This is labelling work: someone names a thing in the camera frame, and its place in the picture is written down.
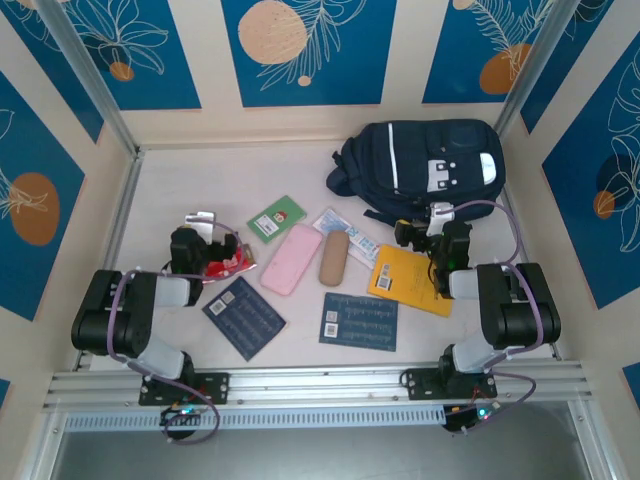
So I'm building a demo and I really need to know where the red snack packet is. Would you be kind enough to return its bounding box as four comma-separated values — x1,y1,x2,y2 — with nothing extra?
203,243,258,284

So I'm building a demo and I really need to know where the yellow book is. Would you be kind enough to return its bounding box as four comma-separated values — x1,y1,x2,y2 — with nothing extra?
367,243,454,319

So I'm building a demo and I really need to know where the light blue tissue pack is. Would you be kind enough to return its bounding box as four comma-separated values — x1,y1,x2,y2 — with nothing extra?
312,208,384,269

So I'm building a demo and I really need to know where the green notebook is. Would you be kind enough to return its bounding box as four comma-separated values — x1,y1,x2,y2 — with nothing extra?
246,194,308,245

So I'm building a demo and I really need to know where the pink pencil case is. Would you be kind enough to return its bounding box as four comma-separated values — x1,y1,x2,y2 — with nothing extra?
259,223,324,297

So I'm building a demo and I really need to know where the dark blue paperback book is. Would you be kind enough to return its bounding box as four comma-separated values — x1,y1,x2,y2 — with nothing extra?
318,292,400,354
201,275,287,362

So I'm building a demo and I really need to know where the tan glasses case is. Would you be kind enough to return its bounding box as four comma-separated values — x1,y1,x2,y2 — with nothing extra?
318,231,349,288

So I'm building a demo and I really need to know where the navy blue backpack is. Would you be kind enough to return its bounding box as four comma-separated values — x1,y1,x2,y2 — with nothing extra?
325,118,506,226

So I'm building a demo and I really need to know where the black controller board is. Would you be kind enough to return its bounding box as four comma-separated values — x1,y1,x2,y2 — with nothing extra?
442,402,496,434
159,404,209,429

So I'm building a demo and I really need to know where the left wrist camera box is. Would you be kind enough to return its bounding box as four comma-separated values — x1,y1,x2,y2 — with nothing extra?
183,209,219,235

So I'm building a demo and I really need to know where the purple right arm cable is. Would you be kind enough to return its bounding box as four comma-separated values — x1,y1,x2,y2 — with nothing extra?
439,199,546,436

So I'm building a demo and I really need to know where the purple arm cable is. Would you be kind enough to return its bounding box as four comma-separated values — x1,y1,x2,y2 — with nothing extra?
439,199,546,436
107,212,251,446

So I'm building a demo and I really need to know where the aluminium side rail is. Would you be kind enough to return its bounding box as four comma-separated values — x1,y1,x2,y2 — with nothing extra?
74,147,146,371
497,179,564,361

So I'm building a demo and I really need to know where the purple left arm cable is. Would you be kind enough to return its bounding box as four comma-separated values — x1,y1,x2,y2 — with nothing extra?
107,212,251,446

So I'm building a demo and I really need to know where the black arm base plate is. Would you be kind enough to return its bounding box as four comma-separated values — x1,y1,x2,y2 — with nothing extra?
402,367,499,401
138,372,231,406

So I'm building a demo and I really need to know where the aluminium mounting rail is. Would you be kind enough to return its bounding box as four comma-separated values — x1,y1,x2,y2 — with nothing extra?
42,359,594,411

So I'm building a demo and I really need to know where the grey slotted cable duct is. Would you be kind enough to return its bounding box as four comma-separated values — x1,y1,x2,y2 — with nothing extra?
64,405,449,432

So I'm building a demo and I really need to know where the aluminium frame post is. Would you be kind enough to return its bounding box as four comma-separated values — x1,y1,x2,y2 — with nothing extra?
487,0,574,151
37,0,141,156

